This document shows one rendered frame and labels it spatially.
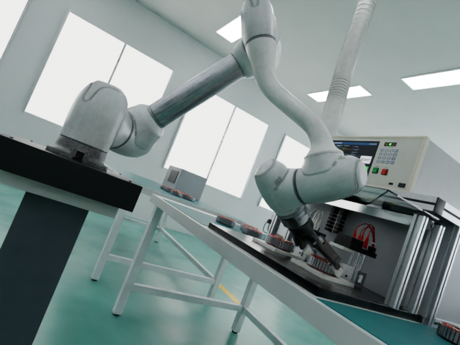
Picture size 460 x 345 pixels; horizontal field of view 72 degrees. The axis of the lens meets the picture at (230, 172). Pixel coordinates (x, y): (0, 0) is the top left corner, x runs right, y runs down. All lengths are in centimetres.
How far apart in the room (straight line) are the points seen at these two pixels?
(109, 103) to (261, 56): 50
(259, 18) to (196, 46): 503
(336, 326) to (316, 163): 37
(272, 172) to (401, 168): 53
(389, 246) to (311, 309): 59
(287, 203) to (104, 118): 62
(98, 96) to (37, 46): 453
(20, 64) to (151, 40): 196
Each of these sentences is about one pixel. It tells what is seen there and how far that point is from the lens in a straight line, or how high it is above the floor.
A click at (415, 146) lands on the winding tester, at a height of 128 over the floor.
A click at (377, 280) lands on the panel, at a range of 131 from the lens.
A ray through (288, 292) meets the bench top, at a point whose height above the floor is 73.
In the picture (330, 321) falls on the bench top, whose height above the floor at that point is 73.
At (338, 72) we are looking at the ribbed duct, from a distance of 297.
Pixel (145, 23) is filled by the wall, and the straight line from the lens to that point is 589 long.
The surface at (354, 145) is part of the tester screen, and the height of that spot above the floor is 128.
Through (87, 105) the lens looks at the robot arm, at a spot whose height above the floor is 100.
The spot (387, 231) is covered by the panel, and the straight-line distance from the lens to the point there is 132.
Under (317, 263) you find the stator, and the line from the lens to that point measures 107.
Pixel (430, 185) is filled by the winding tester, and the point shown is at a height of 118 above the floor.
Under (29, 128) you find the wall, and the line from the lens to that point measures 547.
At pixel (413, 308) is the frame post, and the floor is 79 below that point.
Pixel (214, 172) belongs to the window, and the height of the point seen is 126.
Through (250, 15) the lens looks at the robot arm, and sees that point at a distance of 110.
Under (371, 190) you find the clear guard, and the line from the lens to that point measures 94.
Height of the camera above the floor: 89
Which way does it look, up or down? 5 degrees up
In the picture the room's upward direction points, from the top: 21 degrees clockwise
